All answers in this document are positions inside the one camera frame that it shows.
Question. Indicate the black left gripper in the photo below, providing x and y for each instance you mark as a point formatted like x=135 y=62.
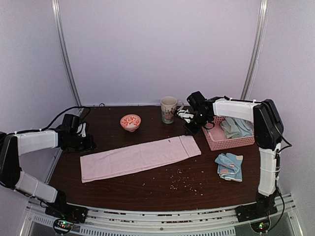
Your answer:
x=90 y=145

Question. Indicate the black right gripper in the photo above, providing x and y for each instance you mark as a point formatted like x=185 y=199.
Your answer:
x=193 y=131

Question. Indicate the large pink towel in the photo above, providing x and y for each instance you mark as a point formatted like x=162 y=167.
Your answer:
x=137 y=158

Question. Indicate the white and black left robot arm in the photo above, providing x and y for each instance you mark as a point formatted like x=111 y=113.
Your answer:
x=12 y=146

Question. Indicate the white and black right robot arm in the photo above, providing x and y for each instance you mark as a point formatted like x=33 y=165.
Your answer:
x=267 y=129

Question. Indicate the pink perforated plastic basket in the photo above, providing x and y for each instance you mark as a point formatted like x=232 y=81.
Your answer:
x=217 y=140

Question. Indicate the white mug with coral pattern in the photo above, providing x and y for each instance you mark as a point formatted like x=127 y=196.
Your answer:
x=169 y=107

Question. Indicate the grey-green folded towel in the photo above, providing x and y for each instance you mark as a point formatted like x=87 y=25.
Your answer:
x=230 y=128

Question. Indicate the light blue folded towel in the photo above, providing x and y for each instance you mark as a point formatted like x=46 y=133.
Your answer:
x=244 y=127

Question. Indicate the blue patterned crumpled cloth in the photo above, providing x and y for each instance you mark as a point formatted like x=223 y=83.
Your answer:
x=229 y=166

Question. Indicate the red and white patterned bowl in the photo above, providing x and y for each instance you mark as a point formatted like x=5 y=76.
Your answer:
x=130 y=122

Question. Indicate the left round circuit board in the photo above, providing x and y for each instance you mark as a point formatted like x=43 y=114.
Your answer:
x=62 y=227

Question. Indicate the round circuit board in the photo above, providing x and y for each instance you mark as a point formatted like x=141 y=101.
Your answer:
x=261 y=226
x=62 y=227

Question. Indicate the right round circuit board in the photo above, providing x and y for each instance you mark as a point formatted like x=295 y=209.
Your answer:
x=261 y=226

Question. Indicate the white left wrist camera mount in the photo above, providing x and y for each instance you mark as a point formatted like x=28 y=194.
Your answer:
x=82 y=129

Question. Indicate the aluminium right corner post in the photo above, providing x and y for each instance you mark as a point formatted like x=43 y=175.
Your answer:
x=257 y=47

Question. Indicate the aluminium corner post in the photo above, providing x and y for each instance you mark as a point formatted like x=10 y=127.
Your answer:
x=257 y=47
x=65 y=56

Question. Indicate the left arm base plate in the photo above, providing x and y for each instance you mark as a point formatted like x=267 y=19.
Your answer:
x=75 y=214

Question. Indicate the aluminium front rail frame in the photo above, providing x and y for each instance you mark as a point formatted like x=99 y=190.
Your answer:
x=201 y=222

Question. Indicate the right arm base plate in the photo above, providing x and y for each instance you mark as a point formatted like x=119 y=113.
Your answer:
x=252 y=212

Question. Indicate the aluminium left corner post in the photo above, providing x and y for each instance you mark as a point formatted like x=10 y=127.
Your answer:
x=65 y=56

